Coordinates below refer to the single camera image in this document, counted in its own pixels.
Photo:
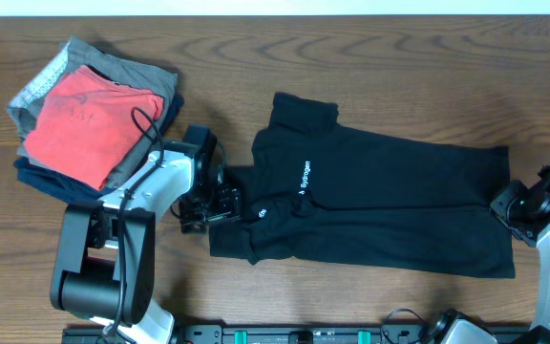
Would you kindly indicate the grey folded garment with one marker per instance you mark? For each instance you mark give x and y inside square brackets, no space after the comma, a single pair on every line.
[26,106]

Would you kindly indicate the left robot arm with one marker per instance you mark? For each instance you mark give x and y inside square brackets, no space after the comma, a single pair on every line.
[104,269]

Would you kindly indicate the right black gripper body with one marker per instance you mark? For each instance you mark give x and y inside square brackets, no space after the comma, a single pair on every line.
[511,205]

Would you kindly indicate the navy folded garment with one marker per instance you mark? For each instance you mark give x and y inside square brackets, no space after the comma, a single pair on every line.
[55,184]

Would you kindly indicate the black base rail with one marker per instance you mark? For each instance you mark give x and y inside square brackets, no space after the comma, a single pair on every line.
[216,334]

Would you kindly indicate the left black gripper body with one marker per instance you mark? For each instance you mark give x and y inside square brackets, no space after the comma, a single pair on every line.
[210,206]

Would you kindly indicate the black polo shirt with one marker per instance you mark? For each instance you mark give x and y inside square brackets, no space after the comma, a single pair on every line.
[321,191]

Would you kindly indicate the red folded shirt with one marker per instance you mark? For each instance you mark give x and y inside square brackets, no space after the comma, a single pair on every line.
[88,125]

